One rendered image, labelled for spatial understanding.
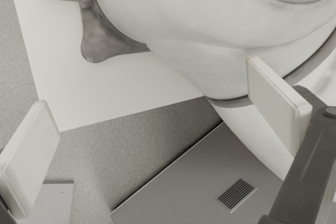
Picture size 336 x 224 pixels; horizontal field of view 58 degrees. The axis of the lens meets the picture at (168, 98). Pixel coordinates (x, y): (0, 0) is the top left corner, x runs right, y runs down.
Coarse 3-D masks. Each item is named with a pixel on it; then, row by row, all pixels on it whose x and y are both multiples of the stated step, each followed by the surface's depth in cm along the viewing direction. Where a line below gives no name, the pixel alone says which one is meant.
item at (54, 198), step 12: (72, 180) 124; (48, 192) 118; (60, 192) 120; (72, 192) 122; (36, 204) 117; (48, 204) 119; (60, 204) 121; (36, 216) 118; (48, 216) 119; (60, 216) 121
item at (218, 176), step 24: (216, 144) 127; (240, 144) 119; (168, 168) 131; (192, 168) 122; (216, 168) 114; (240, 168) 107; (264, 168) 101; (144, 192) 125; (168, 192) 117; (192, 192) 110; (216, 192) 103; (240, 192) 97; (264, 192) 93; (120, 216) 120; (144, 216) 112; (168, 216) 106; (192, 216) 100; (216, 216) 95; (240, 216) 90
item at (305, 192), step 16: (320, 112) 13; (320, 128) 12; (304, 144) 11; (320, 144) 11; (304, 160) 11; (320, 160) 10; (288, 176) 10; (304, 176) 10; (320, 176) 10; (288, 192) 9; (304, 192) 9; (320, 192) 9; (272, 208) 9; (288, 208) 9; (304, 208) 9; (320, 208) 9
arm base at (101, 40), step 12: (72, 0) 36; (84, 0) 34; (84, 12) 36; (96, 12) 35; (84, 24) 36; (96, 24) 36; (108, 24) 34; (84, 36) 37; (96, 36) 37; (108, 36) 37; (120, 36) 36; (84, 48) 37; (96, 48) 37; (108, 48) 38; (120, 48) 38; (132, 48) 39; (144, 48) 39; (96, 60) 38
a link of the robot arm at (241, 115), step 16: (320, 48) 23; (304, 64) 23; (320, 64) 23; (288, 80) 24; (304, 80) 24; (320, 80) 24; (320, 96) 24; (224, 112) 29; (240, 112) 27; (256, 112) 26; (240, 128) 29; (256, 128) 27; (256, 144) 30; (272, 144) 28; (272, 160) 30; (288, 160) 29
